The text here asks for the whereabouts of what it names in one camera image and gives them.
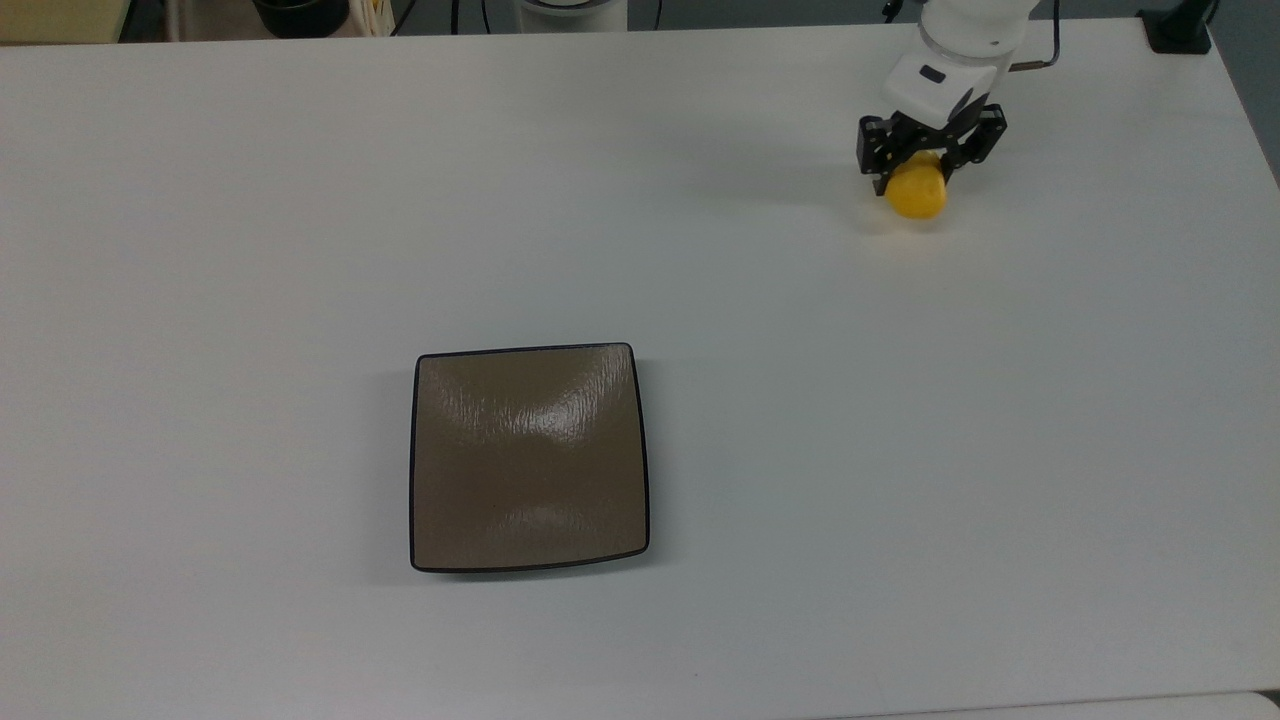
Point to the yellow lemon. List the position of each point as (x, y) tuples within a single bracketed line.
[(918, 195)]

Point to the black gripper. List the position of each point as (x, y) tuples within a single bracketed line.
[(920, 140)]

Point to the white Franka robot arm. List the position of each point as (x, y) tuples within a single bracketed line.
[(965, 25)]

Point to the black camera stand clamp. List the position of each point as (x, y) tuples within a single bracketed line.
[(1180, 35)]

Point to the square brown ceramic plate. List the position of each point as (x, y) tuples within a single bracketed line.
[(530, 460)]

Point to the tan cardboard box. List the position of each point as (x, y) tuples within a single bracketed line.
[(60, 20)]

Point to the black round bin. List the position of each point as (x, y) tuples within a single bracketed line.
[(300, 18)]

